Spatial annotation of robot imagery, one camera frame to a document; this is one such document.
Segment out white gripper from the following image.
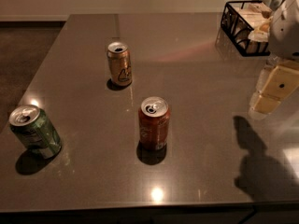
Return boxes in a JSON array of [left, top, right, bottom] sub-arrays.
[[249, 0, 299, 120]]

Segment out red coke can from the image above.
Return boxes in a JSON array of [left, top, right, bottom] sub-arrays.
[[138, 96, 170, 151]]

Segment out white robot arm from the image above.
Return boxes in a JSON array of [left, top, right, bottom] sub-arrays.
[[249, 0, 299, 120]]

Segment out gold soda can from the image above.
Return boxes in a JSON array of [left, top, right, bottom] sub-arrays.
[[107, 41, 132, 87]]

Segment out green soda can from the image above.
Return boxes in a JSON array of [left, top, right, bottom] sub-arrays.
[[8, 105, 62, 159]]

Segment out packets in basket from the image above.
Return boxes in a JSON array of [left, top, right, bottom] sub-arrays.
[[235, 3, 273, 54]]

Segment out black wire basket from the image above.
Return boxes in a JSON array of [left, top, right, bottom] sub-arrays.
[[221, 0, 270, 57]]

